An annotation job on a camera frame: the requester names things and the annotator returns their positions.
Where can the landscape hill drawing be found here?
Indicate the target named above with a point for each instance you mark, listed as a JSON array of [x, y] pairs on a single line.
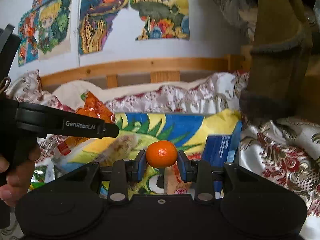
[[163, 18]]

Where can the person's left hand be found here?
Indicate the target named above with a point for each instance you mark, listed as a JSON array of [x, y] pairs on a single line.
[[18, 180]]

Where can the orange mandarin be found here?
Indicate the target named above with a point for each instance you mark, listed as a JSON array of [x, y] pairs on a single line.
[[161, 154]]

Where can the olive brown hanging garment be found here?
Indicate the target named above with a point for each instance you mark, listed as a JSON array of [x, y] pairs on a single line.
[[280, 56]]

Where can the anime boy drawing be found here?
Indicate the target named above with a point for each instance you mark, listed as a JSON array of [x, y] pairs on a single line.
[[54, 29]]

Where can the blue white box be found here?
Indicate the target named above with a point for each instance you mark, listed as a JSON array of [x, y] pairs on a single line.
[[220, 149]]

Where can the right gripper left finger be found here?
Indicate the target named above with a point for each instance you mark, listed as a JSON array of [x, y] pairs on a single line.
[[123, 172]]

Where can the white green pickle pouch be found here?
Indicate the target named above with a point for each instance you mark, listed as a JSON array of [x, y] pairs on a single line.
[[43, 174]]

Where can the nut bar clear packet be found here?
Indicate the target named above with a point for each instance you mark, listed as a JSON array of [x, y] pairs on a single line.
[[119, 149]]

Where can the rice cracker snack packet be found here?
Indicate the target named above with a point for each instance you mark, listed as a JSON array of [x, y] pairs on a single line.
[[173, 184]]

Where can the wooden bed frame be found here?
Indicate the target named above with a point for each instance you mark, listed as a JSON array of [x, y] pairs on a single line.
[[153, 70]]

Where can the red-haired girl drawing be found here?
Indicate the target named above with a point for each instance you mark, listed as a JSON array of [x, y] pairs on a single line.
[[27, 28]]

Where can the orange snack bag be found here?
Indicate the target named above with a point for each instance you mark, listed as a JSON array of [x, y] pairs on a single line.
[[94, 120]]

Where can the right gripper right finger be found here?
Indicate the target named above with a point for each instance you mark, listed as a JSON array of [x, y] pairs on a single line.
[[200, 173]]

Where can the floral satin bedspread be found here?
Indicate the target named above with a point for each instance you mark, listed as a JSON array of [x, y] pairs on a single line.
[[284, 151]]

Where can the swirly night seaweed drawing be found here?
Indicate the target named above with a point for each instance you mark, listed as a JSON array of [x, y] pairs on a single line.
[[95, 23]]

